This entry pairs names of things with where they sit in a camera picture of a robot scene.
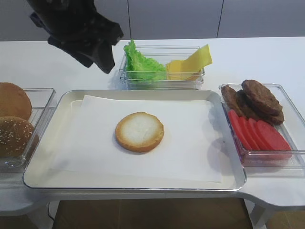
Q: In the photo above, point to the green lettuce leaf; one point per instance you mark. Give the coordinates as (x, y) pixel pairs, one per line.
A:
(141, 67)

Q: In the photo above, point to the bun half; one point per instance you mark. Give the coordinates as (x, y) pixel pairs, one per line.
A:
(139, 132)
(14, 101)

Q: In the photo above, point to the front red tomato slice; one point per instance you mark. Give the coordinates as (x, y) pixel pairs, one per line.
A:
(273, 141)

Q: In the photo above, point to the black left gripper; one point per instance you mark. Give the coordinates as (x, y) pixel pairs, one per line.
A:
(75, 21)

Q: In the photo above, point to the red tomato slice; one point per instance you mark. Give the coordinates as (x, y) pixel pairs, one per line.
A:
(234, 119)
(250, 123)
(243, 124)
(273, 141)

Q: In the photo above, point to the left brown beef patty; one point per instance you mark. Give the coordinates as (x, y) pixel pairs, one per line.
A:
(229, 96)

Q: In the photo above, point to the brown beef patty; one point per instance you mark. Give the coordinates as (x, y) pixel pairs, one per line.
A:
(251, 111)
(261, 97)
(229, 96)

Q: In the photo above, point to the middle brown beef patty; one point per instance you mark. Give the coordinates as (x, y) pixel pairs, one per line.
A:
(251, 111)

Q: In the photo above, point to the clear plastic bun container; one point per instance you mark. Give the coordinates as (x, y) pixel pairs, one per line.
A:
(43, 107)

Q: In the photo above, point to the flat yellow cheese slice stack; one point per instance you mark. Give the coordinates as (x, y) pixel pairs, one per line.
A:
(176, 69)

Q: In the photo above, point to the clear plastic patty tomato container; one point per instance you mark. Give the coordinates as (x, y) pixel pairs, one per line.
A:
(255, 162)

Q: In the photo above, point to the upright yellow cheese slice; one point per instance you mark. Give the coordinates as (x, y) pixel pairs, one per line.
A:
(198, 60)

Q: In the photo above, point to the clear plastic lettuce cheese container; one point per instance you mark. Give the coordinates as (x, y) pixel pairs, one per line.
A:
(142, 80)

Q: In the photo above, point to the rear red tomato slice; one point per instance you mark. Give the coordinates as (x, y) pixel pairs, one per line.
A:
(234, 119)

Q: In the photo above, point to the top brown beef patty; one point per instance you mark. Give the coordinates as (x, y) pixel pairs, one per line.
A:
(261, 97)

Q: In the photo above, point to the white parchment paper sheet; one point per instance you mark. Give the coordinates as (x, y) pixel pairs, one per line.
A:
(90, 144)

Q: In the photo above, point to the silver metal baking tray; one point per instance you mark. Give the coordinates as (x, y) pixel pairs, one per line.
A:
(41, 175)

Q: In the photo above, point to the sesame top bun front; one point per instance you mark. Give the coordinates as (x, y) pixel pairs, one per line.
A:
(15, 134)

